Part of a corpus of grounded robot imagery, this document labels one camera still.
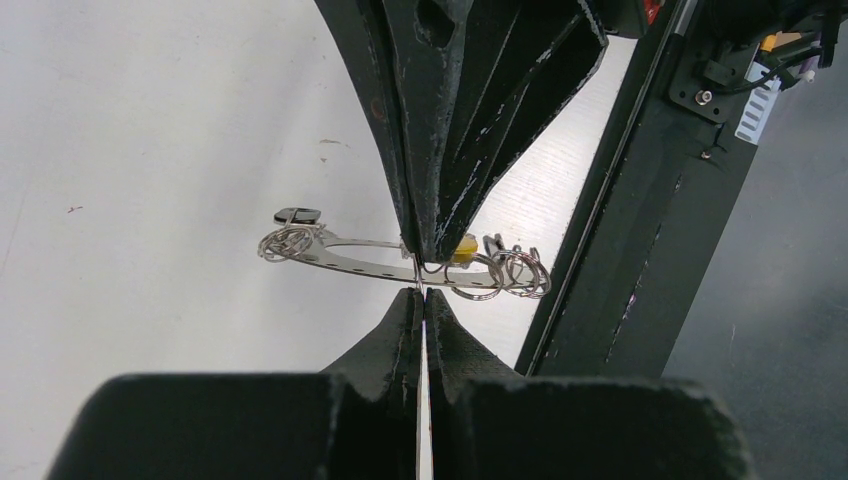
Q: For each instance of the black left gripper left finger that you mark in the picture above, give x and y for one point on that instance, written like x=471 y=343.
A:
x=355 y=419

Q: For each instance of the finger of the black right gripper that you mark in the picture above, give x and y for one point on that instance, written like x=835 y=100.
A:
x=473 y=84
x=361 y=33

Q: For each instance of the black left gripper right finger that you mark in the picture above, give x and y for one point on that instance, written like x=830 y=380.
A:
x=489 y=422

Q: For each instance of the yellow key tag with key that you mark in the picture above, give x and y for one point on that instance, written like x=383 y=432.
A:
x=465 y=250

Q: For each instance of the black key tag with key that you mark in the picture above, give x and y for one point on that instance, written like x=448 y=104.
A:
x=297 y=216

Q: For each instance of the white slotted cable duct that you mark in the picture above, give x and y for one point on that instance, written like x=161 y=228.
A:
x=756 y=111

